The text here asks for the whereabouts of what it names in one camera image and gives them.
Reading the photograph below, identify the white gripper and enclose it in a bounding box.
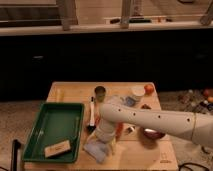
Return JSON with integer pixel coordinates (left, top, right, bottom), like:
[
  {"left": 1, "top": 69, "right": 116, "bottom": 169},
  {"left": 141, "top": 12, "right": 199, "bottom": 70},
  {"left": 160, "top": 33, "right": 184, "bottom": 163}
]
[{"left": 85, "top": 119, "right": 116, "bottom": 155}]

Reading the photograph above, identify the light blue towel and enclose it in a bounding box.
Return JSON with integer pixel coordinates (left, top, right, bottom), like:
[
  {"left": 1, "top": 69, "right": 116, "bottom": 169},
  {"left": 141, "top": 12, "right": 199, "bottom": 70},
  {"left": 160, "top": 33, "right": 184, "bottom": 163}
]
[{"left": 83, "top": 140, "right": 109, "bottom": 163}]

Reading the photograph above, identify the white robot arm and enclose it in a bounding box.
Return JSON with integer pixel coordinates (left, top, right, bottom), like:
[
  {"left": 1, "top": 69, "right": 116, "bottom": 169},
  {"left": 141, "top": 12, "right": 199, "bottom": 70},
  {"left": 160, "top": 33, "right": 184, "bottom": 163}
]
[{"left": 85, "top": 102, "right": 213, "bottom": 148}]

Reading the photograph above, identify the orange carrot toy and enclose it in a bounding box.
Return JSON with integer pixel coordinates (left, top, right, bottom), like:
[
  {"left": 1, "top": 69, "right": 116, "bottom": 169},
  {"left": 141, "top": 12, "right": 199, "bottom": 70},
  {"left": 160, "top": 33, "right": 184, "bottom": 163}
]
[{"left": 116, "top": 123, "right": 123, "bottom": 139}]

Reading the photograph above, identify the blue small cup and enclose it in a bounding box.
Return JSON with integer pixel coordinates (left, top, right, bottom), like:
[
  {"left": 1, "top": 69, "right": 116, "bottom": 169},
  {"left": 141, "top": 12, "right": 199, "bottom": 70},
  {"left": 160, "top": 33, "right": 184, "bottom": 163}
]
[{"left": 125, "top": 96, "right": 136, "bottom": 107}]

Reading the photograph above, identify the green plastic tray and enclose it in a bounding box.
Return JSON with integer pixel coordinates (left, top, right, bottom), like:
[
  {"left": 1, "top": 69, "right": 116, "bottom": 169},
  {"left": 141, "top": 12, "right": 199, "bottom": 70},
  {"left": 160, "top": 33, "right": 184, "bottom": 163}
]
[{"left": 22, "top": 102, "right": 84, "bottom": 163}]

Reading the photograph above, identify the dark red bowl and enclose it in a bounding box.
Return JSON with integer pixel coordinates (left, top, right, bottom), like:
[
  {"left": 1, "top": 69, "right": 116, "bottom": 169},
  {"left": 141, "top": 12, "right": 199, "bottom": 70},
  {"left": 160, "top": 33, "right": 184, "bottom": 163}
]
[{"left": 143, "top": 128, "right": 165, "bottom": 140}]

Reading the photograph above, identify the green metal can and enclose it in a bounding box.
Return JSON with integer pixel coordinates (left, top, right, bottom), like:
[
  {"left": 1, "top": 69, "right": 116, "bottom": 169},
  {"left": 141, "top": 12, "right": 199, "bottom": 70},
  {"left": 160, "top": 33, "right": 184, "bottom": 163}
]
[{"left": 94, "top": 86, "right": 106, "bottom": 102}]

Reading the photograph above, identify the white small bowl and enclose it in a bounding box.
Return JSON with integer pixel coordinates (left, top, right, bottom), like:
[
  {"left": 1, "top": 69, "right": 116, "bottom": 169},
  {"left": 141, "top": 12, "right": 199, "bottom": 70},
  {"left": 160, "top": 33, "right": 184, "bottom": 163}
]
[{"left": 131, "top": 86, "right": 145, "bottom": 97}]

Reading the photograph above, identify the orange fruit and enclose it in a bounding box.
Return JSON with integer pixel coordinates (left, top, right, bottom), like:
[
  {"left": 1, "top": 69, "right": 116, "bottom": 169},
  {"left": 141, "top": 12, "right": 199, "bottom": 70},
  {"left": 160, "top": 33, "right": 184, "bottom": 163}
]
[{"left": 144, "top": 84, "right": 154, "bottom": 95}]

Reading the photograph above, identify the black chair back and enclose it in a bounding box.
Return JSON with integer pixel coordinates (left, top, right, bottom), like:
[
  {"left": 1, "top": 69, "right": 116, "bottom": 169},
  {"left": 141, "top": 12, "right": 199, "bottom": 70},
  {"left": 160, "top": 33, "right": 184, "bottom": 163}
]
[{"left": 10, "top": 139, "right": 22, "bottom": 171}]

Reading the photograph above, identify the wooden table leg left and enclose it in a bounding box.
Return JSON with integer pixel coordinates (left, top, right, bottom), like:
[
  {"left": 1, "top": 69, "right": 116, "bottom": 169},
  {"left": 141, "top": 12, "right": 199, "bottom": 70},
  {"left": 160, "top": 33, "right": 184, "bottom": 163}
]
[{"left": 56, "top": 0, "right": 78, "bottom": 31}]

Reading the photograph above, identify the wooden table leg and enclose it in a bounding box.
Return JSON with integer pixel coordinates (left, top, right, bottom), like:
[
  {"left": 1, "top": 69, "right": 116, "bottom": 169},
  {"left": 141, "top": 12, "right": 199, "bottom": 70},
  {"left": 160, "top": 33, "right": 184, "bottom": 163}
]
[
  {"left": 120, "top": 0, "right": 131, "bottom": 29},
  {"left": 56, "top": 0, "right": 78, "bottom": 31}
]

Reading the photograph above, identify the wooden table leg middle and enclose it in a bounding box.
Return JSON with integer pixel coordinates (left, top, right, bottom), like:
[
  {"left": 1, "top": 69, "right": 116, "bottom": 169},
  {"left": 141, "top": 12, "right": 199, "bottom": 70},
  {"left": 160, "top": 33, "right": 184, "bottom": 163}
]
[{"left": 120, "top": 0, "right": 131, "bottom": 29}]

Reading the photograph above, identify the white handled brush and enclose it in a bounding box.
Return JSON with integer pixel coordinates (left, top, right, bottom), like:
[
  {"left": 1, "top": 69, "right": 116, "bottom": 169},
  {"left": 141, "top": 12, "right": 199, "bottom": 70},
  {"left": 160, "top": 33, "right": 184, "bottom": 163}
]
[{"left": 87, "top": 98, "right": 96, "bottom": 132}]

